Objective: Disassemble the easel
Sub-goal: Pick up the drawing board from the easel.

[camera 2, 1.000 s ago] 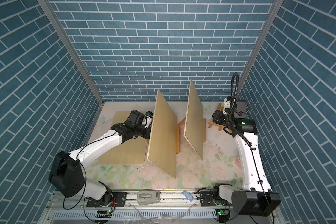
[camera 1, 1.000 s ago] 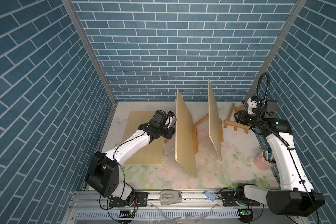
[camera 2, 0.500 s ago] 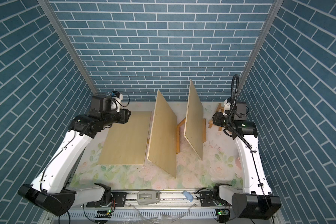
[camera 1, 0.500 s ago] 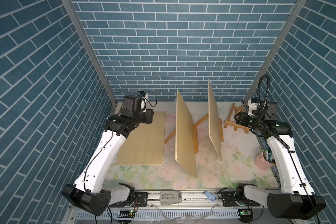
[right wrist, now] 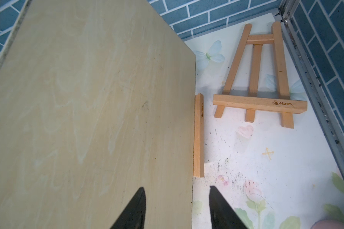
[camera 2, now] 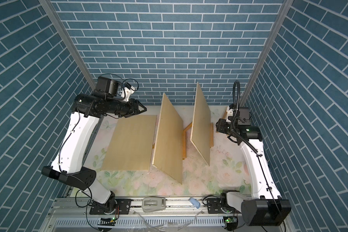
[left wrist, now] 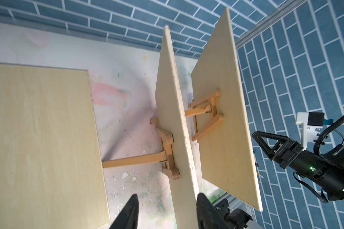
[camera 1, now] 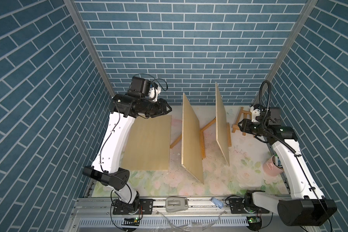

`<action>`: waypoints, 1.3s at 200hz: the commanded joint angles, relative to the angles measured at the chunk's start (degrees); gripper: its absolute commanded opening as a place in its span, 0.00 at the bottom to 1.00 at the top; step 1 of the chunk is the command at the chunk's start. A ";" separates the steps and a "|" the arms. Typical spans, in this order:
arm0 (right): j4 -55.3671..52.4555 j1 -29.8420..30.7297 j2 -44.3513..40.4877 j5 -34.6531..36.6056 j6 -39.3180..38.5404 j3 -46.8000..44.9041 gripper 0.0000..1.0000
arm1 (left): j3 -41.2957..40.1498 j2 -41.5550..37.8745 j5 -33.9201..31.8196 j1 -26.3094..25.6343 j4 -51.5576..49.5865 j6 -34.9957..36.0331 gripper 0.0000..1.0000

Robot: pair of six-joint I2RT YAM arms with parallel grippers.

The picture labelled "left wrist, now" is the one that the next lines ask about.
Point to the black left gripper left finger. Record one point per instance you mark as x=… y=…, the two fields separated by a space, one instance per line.
x=128 y=217

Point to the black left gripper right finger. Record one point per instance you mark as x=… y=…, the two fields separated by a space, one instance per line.
x=208 y=216

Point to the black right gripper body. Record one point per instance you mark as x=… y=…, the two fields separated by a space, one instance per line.
x=305 y=163

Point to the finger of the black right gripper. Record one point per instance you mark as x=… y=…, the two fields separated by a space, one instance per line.
x=263 y=138

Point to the plywood board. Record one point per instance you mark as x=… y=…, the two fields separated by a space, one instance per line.
x=226 y=151
x=51 y=175
x=171 y=115

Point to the wooden easel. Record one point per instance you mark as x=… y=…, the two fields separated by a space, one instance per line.
x=166 y=156
x=205 y=105

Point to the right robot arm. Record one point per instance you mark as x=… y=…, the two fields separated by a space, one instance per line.
x=324 y=180

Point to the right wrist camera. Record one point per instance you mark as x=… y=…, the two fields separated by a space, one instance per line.
x=311 y=124

